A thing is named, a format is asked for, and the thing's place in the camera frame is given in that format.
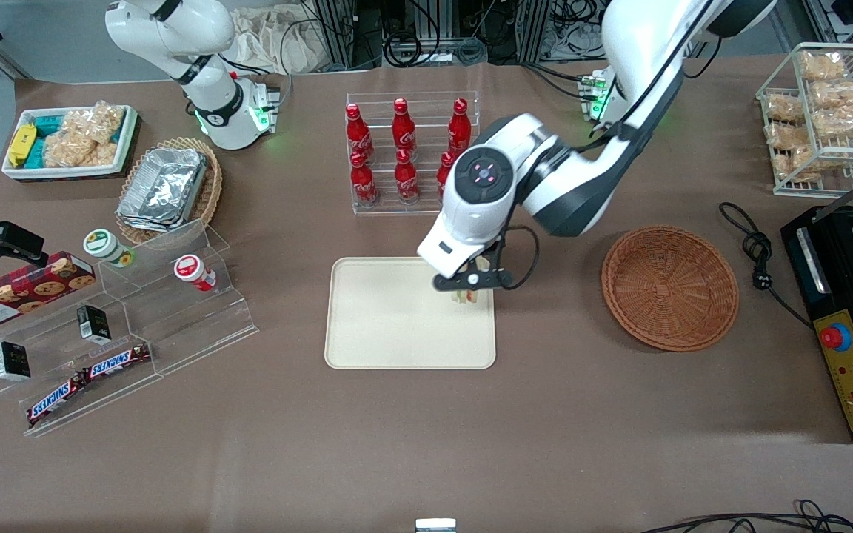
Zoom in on small black box with barcode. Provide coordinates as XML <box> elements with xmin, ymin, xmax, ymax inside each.
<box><xmin>77</xmin><ymin>304</ymin><xmax>113</xmax><ymax>345</ymax></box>

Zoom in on red Coca-Cola bottle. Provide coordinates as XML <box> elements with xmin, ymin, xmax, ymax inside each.
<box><xmin>395</xmin><ymin>149</ymin><xmax>421</xmax><ymax>204</ymax></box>
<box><xmin>448</xmin><ymin>98</ymin><xmax>472</xmax><ymax>155</ymax></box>
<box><xmin>437</xmin><ymin>151</ymin><xmax>457</xmax><ymax>202</ymax></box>
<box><xmin>344</xmin><ymin>103</ymin><xmax>374</xmax><ymax>162</ymax></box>
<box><xmin>392</xmin><ymin>98</ymin><xmax>417</xmax><ymax>155</ymax></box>
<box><xmin>350</xmin><ymin>152</ymin><xmax>378</xmax><ymax>207</ymax></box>

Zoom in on green-lidded small cup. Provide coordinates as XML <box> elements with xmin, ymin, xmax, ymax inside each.
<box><xmin>84</xmin><ymin>229</ymin><xmax>136</xmax><ymax>269</ymax></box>

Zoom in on cream plastic tray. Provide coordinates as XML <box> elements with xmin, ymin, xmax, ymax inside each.
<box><xmin>324</xmin><ymin>257</ymin><xmax>497</xmax><ymax>369</ymax></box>

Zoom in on small black box white text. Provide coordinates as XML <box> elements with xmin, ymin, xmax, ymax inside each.
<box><xmin>0</xmin><ymin>341</ymin><xmax>32</xmax><ymax>382</ymax></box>

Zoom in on bagged puffed rice cracker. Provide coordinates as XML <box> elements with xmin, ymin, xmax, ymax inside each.
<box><xmin>64</xmin><ymin>101</ymin><xmax>126</xmax><ymax>143</ymax></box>
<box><xmin>44</xmin><ymin>132</ymin><xmax>118</xmax><ymax>168</ymax></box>

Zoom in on wicker basket with foil containers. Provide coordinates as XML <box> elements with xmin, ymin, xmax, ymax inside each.
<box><xmin>116</xmin><ymin>137</ymin><xmax>224</xmax><ymax>246</ymax></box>

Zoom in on empty brown wicker basket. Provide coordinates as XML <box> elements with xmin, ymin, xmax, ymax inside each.
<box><xmin>601</xmin><ymin>225</ymin><xmax>740</xmax><ymax>352</ymax></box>

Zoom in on black floor cables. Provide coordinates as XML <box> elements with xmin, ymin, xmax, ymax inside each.
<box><xmin>638</xmin><ymin>499</ymin><xmax>853</xmax><ymax>533</ymax></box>

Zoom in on clear acrylic tiered stand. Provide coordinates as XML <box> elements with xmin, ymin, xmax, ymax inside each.
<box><xmin>0</xmin><ymin>220</ymin><xmax>259</xmax><ymax>438</ymax></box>

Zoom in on red-lidded small cup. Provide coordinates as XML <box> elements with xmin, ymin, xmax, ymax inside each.
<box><xmin>174</xmin><ymin>255</ymin><xmax>218</xmax><ymax>292</ymax></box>

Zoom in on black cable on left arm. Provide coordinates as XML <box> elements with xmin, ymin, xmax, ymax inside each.
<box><xmin>501</xmin><ymin>225</ymin><xmax>541</xmax><ymax>291</ymax></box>

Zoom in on aluminium frame rack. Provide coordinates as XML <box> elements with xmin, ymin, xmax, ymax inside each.
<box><xmin>308</xmin><ymin>0</ymin><xmax>606</xmax><ymax>72</ymax></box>

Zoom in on black power cable with plug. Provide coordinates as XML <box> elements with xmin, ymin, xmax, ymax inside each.
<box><xmin>718</xmin><ymin>201</ymin><xmax>817</xmax><ymax>328</ymax></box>

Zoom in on white rectangular snack tray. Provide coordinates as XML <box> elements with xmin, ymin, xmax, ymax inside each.
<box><xmin>1</xmin><ymin>104</ymin><xmax>138</xmax><ymax>181</ymax></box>

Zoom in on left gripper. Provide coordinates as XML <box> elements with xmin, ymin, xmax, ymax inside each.
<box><xmin>418</xmin><ymin>221</ymin><xmax>515</xmax><ymax>292</ymax></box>

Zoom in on beige cloth bag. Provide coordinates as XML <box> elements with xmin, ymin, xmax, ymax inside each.
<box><xmin>230</xmin><ymin>6</ymin><xmax>328</xmax><ymax>76</ymax></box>

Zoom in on black background cable bundle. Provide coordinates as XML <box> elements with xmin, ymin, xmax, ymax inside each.
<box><xmin>381</xmin><ymin>0</ymin><xmax>489</xmax><ymax>69</ymax></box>

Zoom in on yellow snack packet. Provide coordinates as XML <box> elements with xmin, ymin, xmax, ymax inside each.
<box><xmin>8</xmin><ymin>124</ymin><xmax>38</xmax><ymax>169</ymax></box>

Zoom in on Snickers chocolate bar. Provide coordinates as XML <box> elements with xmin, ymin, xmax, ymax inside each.
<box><xmin>26</xmin><ymin>372</ymin><xmax>91</xmax><ymax>427</ymax></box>
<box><xmin>86</xmin><ymin>343</ymin><xmax>153</xmax><ymax>381</ymax></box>

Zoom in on red Walkers cookie box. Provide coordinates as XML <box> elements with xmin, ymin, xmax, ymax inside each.
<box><xmin>0</xmin><ymin>252</ymin><xmax>97</xmax><ymax>334</ymax></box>

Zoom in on foil-covered container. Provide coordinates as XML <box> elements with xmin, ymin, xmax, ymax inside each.
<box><xmin>116</xmin><ymin>201</ymin><xmax>202</xmax><ymax>233</ymax></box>
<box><xmin>121</xmin><ymin>148</ymin><xmax>210</xmax><ymax>223</ymax></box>

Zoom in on black appliance with yellow panel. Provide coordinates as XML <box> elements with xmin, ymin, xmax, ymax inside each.
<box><xmin>780</xmin><ymin>203</ymin><xmax>853</xmax><ymax>444</ymax></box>

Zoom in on clear acrylic bottle stand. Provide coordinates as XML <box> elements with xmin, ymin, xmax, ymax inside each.
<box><xmin>345</xmin><ymin>91</ymin><xmax>481</xmax><ymax>216</ymax></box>

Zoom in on bagged rice snack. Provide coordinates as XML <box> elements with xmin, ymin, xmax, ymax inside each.
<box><xmin>766</xmin><ymin>94</ymin><xmax>806</xmax><ymax>124</ymax></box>
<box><xmin>812</xmin><ymin>104</ymin><xmax>853</xmax><ymax>141</ymax></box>
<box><xmin>788</xmin><ymin>144</ymin><xmax>843</xmax><ymax>183</ymax></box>
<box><xmin>765</xmin><ymin>122</ymin><xmax>806</xmax><ymax>152</ymax></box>
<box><xmin>812</xmin><ymin>80</ymin><xmax>853</xmax><ymax>109</ymax></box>
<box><xmin>799</xmin><ymin>50</ymin><xmax>848</xmax><ymax>81</ymax></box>

